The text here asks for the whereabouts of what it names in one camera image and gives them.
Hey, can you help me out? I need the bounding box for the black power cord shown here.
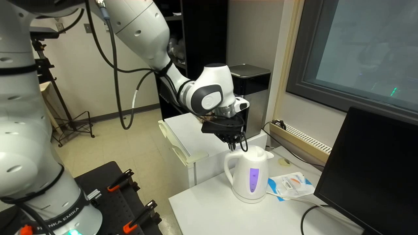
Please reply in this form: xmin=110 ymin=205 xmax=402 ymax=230
xmin=260 ymin=119 xmax=326 ymax=170

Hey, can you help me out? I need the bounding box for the black tall cabinet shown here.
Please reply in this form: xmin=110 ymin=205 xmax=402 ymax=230
xmin=153 ymin=0 xmax=230 ymax=120

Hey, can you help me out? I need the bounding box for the white mini fridge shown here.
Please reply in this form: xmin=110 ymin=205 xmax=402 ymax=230
xmin=157 ymin=111 xmax=269 ymax=189

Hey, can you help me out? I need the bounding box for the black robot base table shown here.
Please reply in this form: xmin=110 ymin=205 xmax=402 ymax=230
xmin=0 ymin=160 xmax=163 ymax=235

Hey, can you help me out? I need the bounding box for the black tripod stand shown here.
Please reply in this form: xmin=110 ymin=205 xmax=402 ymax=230
xmin=29 ymin=25 xmax=97 ymax=147

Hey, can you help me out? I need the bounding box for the black silver coffee maker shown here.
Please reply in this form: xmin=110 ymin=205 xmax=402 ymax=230
xmin=228 ymin=64 xmax=272 ymax=137

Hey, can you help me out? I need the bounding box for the grey framed window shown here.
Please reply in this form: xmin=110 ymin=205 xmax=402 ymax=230
xmin=285 ymin=0 xmax=418 ymax=127

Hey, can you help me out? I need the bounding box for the black computer monitor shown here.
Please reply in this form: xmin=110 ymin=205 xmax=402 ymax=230
xmin=313 ymin=106 xmax=418 ymax=235

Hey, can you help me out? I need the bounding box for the white electric kettle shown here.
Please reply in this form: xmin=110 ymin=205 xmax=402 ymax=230
xmin=223 ymin=145 xmax=275 ymax=205

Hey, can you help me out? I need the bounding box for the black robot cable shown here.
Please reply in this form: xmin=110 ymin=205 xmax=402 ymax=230
xmin=83 ymin=0 xmax=154 ymax=130

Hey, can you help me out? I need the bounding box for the black monitor cable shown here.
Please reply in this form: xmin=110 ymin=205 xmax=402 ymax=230
xmin=299 ymin=204 xmax=329 ymax=235

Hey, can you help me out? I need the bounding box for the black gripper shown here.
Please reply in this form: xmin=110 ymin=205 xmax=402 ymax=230
xmin=200 ymin=111 xmax=249 ymax=153

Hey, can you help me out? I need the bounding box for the beige baseboard heater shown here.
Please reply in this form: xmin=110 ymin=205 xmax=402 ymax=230
xmin=269 ymin=123 xmax=333 ymax=167

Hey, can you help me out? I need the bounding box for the orange black clamp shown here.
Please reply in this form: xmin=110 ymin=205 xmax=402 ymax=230
xmin=17 ymin=223 xmax=36 ymax=235
xmin=121 ymin=198 xmax=159 ymax=235
xmin=106 ymin=168 xmax=136 ymax=194

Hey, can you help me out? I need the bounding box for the white blue plastic packet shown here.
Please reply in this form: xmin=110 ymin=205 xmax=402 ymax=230
xmin=266 ymin=171 xmax=316 ymax=202

